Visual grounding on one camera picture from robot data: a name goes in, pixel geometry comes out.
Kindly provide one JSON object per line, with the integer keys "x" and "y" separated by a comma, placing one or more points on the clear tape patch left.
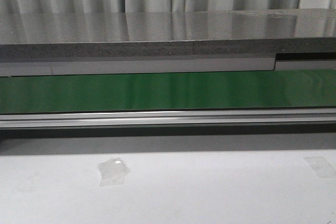
{"x": 113, "y": 172}

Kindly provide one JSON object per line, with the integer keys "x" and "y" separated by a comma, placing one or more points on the clear tape patch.
{"x": 321, "y": 167}
{"x": 113, "y": 172}

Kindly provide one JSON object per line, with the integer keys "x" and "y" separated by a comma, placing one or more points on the grey cabinet front panels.
{"x": 168, "y": 64}

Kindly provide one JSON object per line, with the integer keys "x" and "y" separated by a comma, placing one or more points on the green conveyor belt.
{"x": 168, "y": 91}

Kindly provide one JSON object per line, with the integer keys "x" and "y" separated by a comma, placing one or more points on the grey speckled stone countertop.
{"x": 99, "y": 35}

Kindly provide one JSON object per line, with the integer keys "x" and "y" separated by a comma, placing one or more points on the clear tape patch right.
{"x": 321, "y": 167}

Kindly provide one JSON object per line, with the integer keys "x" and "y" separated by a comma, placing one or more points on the aluminium conveyor frame rail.
{"x": 179, "y": 117}

